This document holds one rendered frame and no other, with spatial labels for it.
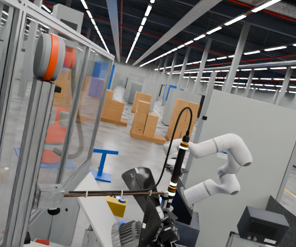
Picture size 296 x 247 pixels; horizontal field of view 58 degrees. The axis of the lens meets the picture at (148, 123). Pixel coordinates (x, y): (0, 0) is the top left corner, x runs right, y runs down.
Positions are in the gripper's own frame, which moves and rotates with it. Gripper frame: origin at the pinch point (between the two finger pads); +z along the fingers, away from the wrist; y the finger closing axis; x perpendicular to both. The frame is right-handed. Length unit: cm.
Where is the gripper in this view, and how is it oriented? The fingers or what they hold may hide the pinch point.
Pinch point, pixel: (176, 171)
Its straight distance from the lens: 140.5
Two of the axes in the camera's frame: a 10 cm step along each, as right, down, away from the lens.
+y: -9.7, -2.5, 0.1
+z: -0.4, 1.3, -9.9
